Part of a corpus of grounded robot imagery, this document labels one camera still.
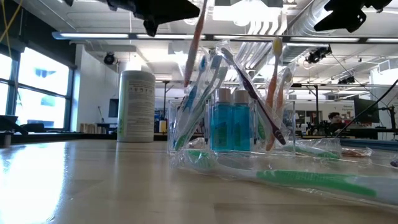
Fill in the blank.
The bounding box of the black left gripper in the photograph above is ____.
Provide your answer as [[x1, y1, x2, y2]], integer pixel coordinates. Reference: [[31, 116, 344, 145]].
[[105, 0, 201, 38]]

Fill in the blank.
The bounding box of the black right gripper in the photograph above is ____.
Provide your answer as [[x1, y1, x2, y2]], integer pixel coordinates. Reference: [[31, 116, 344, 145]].
[[313, 0, 394, 34]]

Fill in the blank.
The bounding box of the orange toothbrush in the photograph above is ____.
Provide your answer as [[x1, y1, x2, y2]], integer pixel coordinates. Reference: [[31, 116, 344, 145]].
[[264, 36, 285, 153], [273, 67, 294, 151], [183, 0, 209, 89], [341, 146, 373, 159]]

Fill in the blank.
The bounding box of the blue mouthwash bottle white cap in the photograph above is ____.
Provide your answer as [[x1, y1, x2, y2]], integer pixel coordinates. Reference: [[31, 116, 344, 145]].
[[210, 87, 234, 152], [232, 89, 252, 152]]

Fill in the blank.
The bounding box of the black spotlight cluster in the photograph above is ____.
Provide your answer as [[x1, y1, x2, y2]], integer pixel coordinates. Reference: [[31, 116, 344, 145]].
[[305, 45, 333, 65]]

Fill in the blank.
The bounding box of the black ceiling spotlight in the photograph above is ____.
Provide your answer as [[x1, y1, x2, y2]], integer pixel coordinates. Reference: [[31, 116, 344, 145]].
[[103, 51, 117, 67]]

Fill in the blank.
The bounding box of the long ceiling light bar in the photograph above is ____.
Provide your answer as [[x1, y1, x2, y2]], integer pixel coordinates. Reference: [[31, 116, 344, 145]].
[[50, 30, 398, 44]]

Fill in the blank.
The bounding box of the black computer monitor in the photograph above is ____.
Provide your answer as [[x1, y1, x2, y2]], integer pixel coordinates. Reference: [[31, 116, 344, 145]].
[[353, 97, 381, 124]]

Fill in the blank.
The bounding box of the white wipes canister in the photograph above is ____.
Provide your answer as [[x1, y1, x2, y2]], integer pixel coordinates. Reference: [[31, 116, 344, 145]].
[[116, 70, 157, 144]]

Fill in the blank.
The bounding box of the person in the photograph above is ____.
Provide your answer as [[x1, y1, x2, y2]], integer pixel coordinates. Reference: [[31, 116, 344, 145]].
[[326, 111, 347, 136]]

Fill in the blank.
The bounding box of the clear acrylic organizer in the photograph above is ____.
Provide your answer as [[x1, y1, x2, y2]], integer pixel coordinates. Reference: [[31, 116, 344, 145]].
[[167, 97, 297, 155]]

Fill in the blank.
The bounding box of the silver ventilation duct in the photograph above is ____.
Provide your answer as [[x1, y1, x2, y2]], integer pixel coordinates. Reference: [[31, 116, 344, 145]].
[[275, 0, 363, 65]]

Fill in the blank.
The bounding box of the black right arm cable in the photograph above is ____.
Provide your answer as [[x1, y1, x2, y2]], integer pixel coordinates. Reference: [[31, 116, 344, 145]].
[[335, 77, 398, 138]]

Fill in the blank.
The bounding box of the black aluminium rig frame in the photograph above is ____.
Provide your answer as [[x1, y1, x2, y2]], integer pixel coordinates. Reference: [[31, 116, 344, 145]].
[[83, 133, 169, 141]]

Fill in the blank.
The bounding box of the yellow hanging cable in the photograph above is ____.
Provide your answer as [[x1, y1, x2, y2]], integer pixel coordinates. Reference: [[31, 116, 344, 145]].
[[0, 0, 24, 60]]

